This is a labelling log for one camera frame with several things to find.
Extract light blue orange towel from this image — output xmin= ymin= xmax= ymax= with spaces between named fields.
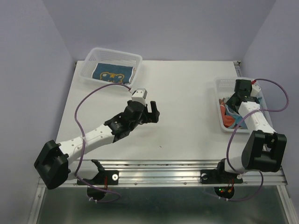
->
xmin=227 ymin=109 xmax=242 ymax=129

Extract brown red checked towel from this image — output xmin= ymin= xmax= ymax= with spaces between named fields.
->
xmin=219 ymin=99 xmax=235 ymax=129

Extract yellow tiger towel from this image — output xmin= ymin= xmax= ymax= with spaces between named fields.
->
xmin=92 ymin=63 xmax=133 ymax=84

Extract blue white patterned towel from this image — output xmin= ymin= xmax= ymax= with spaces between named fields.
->
xmin=129 ymin=67 xmax=137 ymax=85

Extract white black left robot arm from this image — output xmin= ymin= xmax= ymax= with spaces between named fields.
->
xmin=34 ymin=100 xmax=160 ymax=189

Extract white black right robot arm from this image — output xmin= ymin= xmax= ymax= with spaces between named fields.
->
xmin=199 ymin=79 xmax=287 ymax=184

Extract white perforated basket right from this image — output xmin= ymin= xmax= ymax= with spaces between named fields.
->
xmin=214 ymin=77 xmax=273 ymax=133

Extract white perforated basket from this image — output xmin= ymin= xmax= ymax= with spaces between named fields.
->
xmin=214 ymin=77 xmax=273 ymax=133
xmin=79 ymin=47 xmax=142 ymax=87

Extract white perforated basket left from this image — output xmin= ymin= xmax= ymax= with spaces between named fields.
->
xmin=79 ymin=47 xmax=142 ymax=87

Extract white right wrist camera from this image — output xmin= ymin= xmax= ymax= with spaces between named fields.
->
xmin=250 ymin=80 xmax=261 ymax=97

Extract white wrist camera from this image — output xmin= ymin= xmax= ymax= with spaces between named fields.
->
xmin=131 ymin=88 xmax=148 ymax=105
xmin=250 ymin=80 xmax=261 ymax=97

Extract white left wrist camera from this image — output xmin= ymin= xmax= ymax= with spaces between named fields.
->
xmin=131 ymin=88 xmax=148 ymax=105

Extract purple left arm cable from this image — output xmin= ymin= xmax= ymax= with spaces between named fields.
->
xmin=73 ymin=84 xmax=121 ymax=203

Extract aluminium mounting rail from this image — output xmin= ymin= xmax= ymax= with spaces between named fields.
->
xmin=37 ymin=160 xmax=288 ymax=188

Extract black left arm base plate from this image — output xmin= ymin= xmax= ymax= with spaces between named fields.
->
xmin=79 ymin=159 xmax=119 ymax=185

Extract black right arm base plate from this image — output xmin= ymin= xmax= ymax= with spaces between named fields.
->
xmin=199 ymin=169 xmax=243 ymax=184

